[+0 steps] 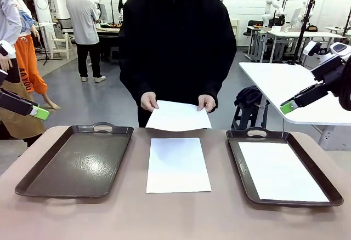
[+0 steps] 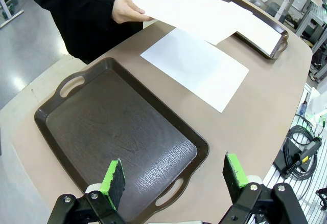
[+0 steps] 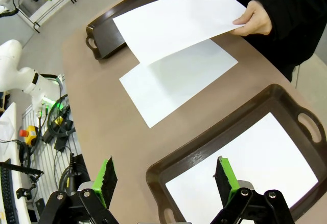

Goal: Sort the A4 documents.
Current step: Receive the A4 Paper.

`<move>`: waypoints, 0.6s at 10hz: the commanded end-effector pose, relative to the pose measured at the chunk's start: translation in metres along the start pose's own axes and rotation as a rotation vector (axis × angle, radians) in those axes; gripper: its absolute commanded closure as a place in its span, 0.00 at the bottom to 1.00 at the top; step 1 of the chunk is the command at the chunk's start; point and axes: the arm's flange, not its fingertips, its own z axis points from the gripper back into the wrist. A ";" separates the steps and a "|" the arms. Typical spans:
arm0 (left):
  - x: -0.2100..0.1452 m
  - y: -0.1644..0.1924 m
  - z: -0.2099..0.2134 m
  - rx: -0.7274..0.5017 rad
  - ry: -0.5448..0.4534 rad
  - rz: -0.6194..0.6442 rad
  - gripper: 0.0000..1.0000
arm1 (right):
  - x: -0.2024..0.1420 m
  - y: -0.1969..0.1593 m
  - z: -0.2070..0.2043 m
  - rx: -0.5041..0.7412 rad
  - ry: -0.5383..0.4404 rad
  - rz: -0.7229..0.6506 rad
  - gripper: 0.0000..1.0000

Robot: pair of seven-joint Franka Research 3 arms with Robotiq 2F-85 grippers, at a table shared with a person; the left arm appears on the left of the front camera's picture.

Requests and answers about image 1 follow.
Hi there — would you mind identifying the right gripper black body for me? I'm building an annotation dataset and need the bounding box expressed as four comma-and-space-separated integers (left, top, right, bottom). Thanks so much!
310, 55, 346, 96

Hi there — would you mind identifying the white A4 paper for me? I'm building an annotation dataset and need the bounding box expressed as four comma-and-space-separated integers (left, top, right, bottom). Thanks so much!
237, 141, 331, 203
145, 138, 212, 194
145, 100, 213, 132

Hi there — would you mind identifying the person's right forearm black sleeve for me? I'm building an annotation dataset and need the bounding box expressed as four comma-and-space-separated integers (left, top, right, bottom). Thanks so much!
120, 56, 158, 100

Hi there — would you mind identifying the person's left forearm black sleeve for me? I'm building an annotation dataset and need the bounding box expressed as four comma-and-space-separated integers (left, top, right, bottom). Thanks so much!
201, 56, 237, 105

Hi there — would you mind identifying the person's left hand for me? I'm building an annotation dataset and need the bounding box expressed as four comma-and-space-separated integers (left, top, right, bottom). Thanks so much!
196, 94, 217, 114

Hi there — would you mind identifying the person's right hand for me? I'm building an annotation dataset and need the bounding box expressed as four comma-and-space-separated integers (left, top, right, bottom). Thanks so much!
140, 92, 160, 113

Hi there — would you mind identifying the mannequin with orange trousers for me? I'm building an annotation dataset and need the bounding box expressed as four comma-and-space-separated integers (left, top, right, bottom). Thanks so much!
13, 0, 60, 111

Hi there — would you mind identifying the large white table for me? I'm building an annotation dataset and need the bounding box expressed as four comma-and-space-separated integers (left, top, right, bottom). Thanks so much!
237, 61, 351, 151

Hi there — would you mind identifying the black tripod pole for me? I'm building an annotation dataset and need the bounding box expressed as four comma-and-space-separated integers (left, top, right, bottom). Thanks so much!
287, 0, 316, 66

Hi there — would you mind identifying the white background work table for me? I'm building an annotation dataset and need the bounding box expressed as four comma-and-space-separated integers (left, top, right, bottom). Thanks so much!
267, 30, 347, 68

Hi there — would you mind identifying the black microphone stand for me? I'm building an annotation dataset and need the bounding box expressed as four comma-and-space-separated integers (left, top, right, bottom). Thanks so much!
37, 25, 64, 66

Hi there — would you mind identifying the black cloth bundle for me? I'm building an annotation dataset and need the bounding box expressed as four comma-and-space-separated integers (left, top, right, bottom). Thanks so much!
234, 85, 264, 107

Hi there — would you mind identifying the white computer monitor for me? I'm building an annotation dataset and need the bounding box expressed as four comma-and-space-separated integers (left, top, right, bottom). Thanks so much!
290, 8, 302, 29

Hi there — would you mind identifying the white wooden chair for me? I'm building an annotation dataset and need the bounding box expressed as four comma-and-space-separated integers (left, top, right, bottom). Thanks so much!
50, 31, 70, 60

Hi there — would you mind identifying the black step stool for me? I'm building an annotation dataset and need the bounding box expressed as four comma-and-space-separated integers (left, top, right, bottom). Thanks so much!
231, 103, 271, 131

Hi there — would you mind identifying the black office chair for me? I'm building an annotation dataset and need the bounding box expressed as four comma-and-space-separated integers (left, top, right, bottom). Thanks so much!
56, 18, 75, 43

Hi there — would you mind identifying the brown plastic serving tray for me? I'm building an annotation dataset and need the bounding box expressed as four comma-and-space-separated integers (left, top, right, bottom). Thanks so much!
15, 122, 134, 199
225, 127, 344, 207

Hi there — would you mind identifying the small white background table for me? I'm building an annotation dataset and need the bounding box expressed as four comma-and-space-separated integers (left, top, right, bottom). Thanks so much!
245, 25, 268, 62

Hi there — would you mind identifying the white standing air conditioner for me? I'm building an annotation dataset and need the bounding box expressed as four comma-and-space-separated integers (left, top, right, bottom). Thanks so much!
29, 0, 55, 24

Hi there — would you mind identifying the black background chair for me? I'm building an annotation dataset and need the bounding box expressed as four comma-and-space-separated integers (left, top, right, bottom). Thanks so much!
242, 19, 261, 37

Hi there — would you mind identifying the man in white t-shirt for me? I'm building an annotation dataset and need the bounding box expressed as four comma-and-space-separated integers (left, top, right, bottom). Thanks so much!
65, 0, 107, 83

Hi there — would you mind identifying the grey plastic stool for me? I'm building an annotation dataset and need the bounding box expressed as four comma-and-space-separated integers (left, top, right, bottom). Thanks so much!
109, 47, 121, 65

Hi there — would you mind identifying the background wooden work table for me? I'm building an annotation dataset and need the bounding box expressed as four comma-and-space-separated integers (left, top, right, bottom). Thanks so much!
97, 23, 124, 62

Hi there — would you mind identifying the person in black coat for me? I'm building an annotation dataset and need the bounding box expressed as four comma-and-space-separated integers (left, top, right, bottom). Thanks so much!
118, 0, 238, 128

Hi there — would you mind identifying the background person in black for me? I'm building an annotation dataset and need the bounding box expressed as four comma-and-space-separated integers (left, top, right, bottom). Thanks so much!
117, 0, 133, 23

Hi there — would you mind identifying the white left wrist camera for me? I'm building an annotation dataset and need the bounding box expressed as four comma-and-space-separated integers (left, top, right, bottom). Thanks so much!
0, 42, 16, 59

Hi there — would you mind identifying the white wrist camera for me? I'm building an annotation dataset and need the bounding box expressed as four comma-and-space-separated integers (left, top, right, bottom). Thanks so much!
303, 41, 329, 58
0, 42, 16, 59

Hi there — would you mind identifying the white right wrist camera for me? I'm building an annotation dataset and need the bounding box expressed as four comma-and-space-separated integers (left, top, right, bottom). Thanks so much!
303, 41, 329, 58

